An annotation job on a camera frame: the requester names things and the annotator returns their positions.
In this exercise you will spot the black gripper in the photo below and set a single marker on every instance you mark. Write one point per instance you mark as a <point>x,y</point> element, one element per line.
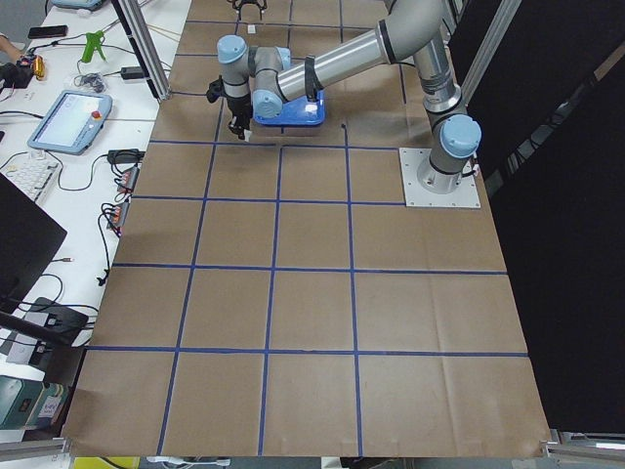
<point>237,106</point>
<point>249,5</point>

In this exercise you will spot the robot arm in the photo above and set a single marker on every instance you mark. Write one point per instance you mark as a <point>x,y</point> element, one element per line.
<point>254,81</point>

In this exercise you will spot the blue plastic tray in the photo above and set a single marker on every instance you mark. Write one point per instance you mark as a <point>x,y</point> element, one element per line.
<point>298,113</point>

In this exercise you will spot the black power adapter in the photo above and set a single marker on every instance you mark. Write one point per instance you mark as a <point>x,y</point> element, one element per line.
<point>131,73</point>

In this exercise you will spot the teach pendant tablet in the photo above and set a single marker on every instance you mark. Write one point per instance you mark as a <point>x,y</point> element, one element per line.
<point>72,123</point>

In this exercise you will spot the white keyboard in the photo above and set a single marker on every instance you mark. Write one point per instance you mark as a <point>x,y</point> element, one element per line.
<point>34,177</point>

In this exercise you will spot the black smartphone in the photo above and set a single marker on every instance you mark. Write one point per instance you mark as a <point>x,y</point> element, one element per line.
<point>50,31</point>

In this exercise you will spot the black monitor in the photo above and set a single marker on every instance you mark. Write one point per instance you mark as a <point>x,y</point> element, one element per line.
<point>30,238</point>

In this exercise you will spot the aluminium frame post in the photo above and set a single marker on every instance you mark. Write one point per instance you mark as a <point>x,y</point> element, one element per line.
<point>134,24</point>

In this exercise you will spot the green handled reacher grabber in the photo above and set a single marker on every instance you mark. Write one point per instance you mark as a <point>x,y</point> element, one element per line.
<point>94,44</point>

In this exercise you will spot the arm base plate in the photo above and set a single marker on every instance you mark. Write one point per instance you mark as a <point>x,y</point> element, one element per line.
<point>425,187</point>

